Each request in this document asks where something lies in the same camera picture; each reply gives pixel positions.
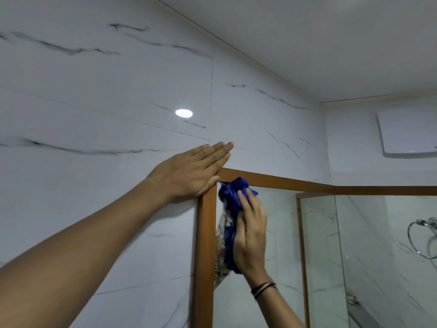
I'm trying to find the chrome towel ring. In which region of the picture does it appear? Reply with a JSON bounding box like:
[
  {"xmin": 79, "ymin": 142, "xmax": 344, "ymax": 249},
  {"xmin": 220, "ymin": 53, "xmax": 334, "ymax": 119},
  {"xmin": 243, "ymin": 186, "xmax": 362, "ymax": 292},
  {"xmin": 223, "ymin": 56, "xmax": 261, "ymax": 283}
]
[{"xmin": 407, "ymin": 217, "xmax": 437, "ymax": 260}]

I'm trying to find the person's left forearm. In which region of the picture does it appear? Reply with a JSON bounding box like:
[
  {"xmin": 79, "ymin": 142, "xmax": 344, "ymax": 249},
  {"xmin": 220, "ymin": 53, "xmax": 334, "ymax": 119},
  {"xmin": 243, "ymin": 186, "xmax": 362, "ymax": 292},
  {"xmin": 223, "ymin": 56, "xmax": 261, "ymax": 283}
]
[{"xmin": 0, "ymin": 177, "xmax": 172, "ymax": 328}]

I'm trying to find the person's left hand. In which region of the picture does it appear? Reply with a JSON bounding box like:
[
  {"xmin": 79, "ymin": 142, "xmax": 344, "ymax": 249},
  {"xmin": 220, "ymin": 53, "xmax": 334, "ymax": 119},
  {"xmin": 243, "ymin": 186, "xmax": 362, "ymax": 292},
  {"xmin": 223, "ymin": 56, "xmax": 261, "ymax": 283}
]
[{"xmin": 147, "ymin": 141, "xmax": 235, "ymax": 204}]

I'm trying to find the person's right hand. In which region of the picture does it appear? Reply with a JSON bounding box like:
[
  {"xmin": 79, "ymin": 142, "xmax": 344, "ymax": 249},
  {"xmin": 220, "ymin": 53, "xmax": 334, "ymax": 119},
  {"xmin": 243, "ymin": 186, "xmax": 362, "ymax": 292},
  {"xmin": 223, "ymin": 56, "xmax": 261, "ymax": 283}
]
[{"xmin": 232, "ymin": 188, "xmax": 272, "ymax": 287}]

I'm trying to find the dark cord bracelet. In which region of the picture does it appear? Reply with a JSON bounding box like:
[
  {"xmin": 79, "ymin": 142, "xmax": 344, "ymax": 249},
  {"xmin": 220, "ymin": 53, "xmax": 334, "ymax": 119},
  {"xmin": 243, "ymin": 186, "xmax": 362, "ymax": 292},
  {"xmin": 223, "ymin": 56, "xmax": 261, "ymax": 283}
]
[{"xmin": 251, "ymin": 282, "xmax": 277, "ymax": 302}]

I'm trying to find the blue cleaning cloth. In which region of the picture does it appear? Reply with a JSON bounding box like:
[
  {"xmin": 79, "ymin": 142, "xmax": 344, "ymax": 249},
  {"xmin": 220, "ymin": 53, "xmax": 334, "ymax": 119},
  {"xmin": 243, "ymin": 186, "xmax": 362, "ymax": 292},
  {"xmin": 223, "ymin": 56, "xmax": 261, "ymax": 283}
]
[{"xmin": 217, "ymin": 177, "xmax": 259, "ymax": 274}]

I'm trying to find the wooden framed mirror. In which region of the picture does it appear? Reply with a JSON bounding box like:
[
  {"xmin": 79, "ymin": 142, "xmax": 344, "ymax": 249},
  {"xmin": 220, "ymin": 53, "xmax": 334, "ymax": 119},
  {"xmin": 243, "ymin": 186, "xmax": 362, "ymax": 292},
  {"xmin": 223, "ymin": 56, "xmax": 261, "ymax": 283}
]
[{"xmin": 191, "ymin": 167, "xmax": 437, "ymax": 328}]

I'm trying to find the person's right forearm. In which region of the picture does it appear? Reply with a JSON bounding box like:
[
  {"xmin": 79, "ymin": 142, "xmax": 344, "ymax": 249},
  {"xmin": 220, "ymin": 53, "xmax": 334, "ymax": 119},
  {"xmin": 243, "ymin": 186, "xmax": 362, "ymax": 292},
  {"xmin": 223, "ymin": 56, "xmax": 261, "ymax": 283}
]
[{"xmin": 253, "ymin": 283, "xmax": 306, "ymax": 328}]

